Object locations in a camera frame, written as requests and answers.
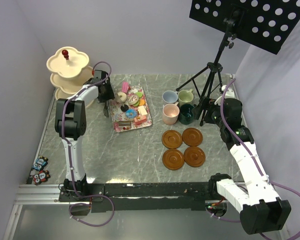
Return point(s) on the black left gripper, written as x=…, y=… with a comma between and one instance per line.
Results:
x=110, y=95

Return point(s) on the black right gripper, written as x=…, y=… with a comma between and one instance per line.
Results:
x=210, y=105

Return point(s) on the metal serving tongs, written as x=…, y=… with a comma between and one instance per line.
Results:
x=106, y=109

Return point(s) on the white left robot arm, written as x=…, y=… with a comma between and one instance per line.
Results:
x=71, y=124

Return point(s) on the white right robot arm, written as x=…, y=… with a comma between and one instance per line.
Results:
x=260, y=207

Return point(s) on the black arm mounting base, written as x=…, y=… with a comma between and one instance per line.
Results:
x=156, y=196

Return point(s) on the white toy donut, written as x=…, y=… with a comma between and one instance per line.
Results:
x=121, y=97

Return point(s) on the pink toy popsicle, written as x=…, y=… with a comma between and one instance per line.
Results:
x=125, y=87

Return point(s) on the dark green mug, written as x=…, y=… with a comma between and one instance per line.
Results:
x=186, y=115

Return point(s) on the black toy cookie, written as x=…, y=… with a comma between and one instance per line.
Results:
x=124, y=108

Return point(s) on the light green mug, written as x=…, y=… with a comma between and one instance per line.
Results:
x=185, y=97

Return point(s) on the floral serving tray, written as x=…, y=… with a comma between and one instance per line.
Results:
x=117, y=115

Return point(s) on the brown wooden coaster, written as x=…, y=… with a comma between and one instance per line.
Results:
x=194, y=156
x=171, y=139
x=192, y=137
x=173, y=159

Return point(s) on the blue frosted toy donut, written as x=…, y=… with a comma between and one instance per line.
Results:
x=131, y=114

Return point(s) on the green toy macaron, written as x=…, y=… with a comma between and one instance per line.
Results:
x=139, y=94

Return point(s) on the chocolate layer toy cake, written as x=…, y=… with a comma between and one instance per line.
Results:
x=124, y=124

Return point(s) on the orange toy macaron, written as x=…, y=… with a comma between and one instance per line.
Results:
x=142, y=102

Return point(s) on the pink mug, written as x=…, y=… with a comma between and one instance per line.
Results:
x=170, y=113

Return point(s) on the cream toy wafer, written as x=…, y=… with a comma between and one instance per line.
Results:
x=142, y=110

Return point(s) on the cream three-tier dessert stand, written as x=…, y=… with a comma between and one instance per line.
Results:
x=69, y=69

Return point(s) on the light blue mug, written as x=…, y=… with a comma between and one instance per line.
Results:
x=169, y=97

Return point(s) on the pink toy cake slice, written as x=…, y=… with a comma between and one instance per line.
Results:
x=140, y=119

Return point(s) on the black perforated calibration board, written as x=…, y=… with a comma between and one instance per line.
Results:
x=265, y=24

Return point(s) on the aluminium frame rail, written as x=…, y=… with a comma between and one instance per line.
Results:
x=30, y=194

